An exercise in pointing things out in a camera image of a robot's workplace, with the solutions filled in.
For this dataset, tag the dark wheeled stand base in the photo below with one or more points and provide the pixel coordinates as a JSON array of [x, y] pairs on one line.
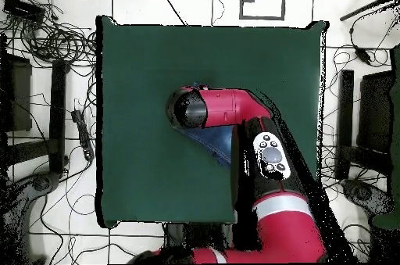
[[362, 193], [40, 182]]

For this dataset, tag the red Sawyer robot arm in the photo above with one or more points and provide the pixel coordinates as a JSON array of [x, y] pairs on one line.
[[225, 105]]

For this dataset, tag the dark flat panel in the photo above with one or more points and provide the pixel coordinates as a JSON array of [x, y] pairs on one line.
[[20, 96], [375, 108]]

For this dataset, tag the blue denim jeans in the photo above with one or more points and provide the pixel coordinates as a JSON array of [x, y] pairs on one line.
[[215, 141]]

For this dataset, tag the black power strip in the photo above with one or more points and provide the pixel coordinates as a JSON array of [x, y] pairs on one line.
[[82, 133]]

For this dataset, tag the dark green table cloth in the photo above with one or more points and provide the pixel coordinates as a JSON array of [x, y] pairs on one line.
[[265, 58], [396, 121]]

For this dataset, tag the black tripod pole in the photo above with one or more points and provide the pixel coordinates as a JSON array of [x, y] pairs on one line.
[[362, 9]]

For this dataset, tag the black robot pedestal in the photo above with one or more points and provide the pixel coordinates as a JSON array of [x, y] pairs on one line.
[[200, 235]]

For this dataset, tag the black electronics box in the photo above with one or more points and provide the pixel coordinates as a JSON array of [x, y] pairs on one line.
[[22, 8]]

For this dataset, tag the black power adapter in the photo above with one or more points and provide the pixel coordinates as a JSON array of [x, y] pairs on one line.
[[362, 54]]

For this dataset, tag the black frame leg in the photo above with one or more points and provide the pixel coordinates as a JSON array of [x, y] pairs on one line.
[[346, 115], [57, 115]]

